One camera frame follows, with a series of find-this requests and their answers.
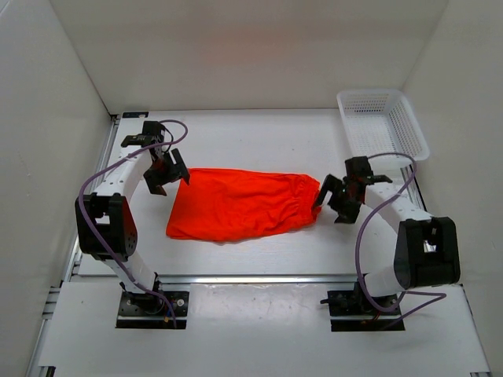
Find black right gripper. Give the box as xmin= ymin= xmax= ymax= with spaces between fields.
xmin=311 ymin=174 xmax=361 ymax=225

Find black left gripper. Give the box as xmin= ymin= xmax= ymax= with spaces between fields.
xmin=143 ymin=148 xmax=189 ymax=196

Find orange shorts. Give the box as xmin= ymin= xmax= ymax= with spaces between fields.
xmin=166 ymin=167 xmax=321 ymax=243

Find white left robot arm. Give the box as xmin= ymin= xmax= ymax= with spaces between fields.
xmin=75 ymin=119 xmax=190 ymax=314

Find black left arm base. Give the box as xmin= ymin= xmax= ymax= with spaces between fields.
xmin=116 ymin=282 xmax=189 ymax=330

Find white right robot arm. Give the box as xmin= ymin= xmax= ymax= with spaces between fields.
xmin=313 ymin=156 xmax=461 ymax=314

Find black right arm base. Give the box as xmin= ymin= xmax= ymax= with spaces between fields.
xmin=320 ymin=280 xmax=405 ymax=332

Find white plastic mesh basket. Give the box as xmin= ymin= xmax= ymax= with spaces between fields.
xmin=336 ymin=89 xmax=430 ymax=171

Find black corner bracket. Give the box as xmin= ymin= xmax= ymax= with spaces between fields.
xmin=122 ymin=112 xmax=149 ymax=119

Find right side aluminium rail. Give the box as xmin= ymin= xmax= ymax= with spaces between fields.
xmin=400 ymin=163 xmax=449 ymax=284

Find left side aluminium rail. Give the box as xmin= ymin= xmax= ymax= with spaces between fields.
xmin=58 ymin=114 xmax=121 ymax=286

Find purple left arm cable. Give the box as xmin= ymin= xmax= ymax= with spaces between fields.
xmin=77 ymin=119 xmax=189 ymax=329

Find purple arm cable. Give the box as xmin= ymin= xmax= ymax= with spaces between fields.
xmin=354 ymin=152 xmax=448 ymax=331
xmin=77 ymin=119 xmax=189 ymax=329

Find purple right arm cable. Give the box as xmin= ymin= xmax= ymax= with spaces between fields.
xmin=354 ymin=152 xmax=448 ymax=331

